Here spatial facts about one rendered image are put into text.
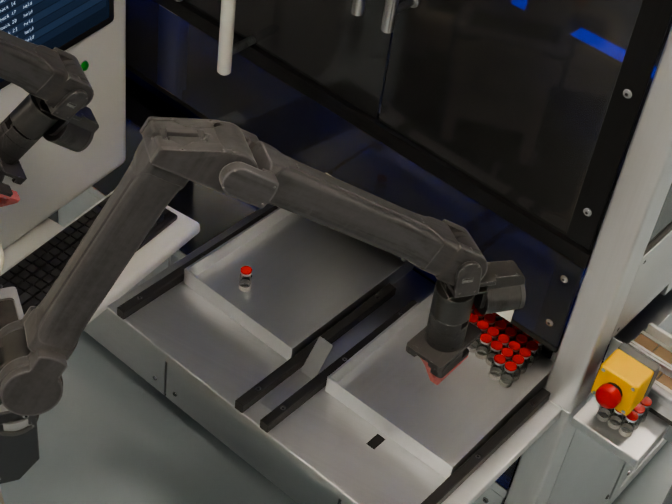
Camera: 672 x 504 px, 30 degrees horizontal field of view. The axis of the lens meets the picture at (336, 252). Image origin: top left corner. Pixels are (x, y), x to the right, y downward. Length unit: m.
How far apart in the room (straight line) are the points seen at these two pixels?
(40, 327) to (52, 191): 0.90
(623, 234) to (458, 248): 0.33
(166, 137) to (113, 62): 0.97
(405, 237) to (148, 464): 1.59
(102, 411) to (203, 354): 1.08
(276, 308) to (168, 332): 0.20
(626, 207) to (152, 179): 0.74
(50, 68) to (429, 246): 0.61
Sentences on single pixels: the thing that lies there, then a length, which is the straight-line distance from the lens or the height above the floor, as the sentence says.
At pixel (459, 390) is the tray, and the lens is 2.15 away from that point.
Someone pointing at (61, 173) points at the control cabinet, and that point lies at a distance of 2.46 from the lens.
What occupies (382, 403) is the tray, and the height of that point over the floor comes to 0.88.
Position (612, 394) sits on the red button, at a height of 1.01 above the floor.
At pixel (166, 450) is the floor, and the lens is 3.12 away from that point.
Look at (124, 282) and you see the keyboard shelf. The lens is 2.37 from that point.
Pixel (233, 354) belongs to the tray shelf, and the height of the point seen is 0.88.
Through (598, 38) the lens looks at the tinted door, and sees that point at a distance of 1.80.
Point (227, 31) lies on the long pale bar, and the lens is 2.18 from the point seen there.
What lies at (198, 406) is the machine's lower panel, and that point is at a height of 0.15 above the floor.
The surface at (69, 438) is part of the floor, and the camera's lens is 3.15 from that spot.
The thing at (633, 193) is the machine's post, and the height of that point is 1.36.
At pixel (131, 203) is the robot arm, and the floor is 1.49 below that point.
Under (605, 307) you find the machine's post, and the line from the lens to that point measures 2.00.
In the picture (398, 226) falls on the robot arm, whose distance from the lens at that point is 1.61.
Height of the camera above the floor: 2.48
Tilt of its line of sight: 43 degrees down
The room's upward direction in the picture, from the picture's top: 9 degrees clockwise
